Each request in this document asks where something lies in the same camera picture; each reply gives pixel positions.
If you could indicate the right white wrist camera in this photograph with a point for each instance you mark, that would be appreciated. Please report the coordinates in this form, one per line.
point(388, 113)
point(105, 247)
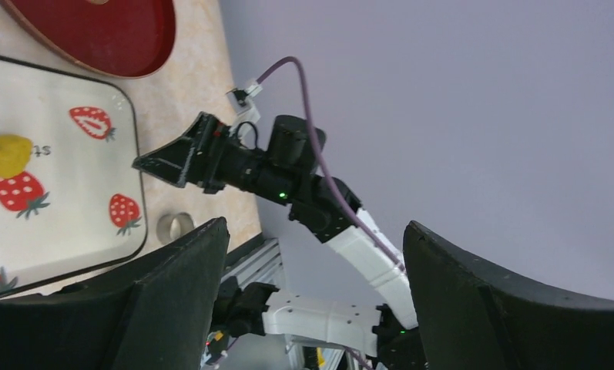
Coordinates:
point(246, 112)

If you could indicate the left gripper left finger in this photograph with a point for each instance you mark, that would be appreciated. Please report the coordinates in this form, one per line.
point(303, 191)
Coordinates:
point(153, 312)

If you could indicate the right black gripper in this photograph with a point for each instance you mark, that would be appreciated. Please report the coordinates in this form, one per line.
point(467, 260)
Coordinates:
point(210, 155)

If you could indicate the red round tray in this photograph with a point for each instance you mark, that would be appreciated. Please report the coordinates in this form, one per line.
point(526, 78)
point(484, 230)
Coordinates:
point(116, 38)

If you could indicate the metal ring cutter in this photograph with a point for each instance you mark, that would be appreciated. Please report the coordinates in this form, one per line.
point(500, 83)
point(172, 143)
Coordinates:
point(171, 227)

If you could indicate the yellow dough ball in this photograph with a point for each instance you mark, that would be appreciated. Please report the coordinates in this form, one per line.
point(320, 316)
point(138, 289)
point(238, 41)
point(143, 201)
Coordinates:
point(15, 154)

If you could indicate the strawberry pattern white tray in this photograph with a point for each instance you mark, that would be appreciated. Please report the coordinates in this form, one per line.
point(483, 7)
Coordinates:
point(79, 204)

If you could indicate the aluminium frame bar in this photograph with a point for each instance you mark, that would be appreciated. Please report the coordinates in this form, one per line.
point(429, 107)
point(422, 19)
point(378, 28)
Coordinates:
point(254, 275)

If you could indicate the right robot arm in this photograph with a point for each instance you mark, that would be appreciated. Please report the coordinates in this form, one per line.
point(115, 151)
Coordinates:
point(386, 334)

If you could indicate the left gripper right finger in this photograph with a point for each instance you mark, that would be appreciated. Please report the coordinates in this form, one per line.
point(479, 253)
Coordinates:
point(475, 314)

